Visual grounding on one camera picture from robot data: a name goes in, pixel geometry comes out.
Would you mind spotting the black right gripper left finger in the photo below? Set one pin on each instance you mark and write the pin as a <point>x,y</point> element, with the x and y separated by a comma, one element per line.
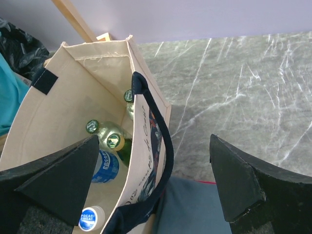
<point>47,195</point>

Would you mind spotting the dark floral hanging garment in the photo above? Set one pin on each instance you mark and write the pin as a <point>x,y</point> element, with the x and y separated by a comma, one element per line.
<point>24,53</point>

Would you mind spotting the red folded cloth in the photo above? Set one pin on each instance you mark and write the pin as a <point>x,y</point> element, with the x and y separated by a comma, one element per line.
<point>207,182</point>

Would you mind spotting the cream canvas tote bag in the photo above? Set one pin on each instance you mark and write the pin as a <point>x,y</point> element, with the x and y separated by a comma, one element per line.
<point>88,81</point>

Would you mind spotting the Pocari Sweat bottle upper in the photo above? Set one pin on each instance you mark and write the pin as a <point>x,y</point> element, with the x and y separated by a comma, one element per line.
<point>107,168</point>

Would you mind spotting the green Perrier glass bottle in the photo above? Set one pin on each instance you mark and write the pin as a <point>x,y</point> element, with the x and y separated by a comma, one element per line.
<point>122,146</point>

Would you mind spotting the turquoise hanging shirt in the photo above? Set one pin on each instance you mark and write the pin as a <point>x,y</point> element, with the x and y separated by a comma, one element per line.
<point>12,93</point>

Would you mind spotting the pocari sweat bottle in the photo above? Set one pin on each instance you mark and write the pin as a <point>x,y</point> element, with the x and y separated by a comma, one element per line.
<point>92,219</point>
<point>107,168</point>

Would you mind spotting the Pocari Sweat bottle lower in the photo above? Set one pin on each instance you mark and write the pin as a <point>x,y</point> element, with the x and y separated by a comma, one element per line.
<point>92,219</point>

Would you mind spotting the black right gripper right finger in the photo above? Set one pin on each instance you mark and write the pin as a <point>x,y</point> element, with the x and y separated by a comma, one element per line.
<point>258,197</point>

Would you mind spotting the clear Chang soda bottle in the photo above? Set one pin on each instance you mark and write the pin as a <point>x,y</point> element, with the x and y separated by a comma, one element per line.
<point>103,130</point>
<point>130,103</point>

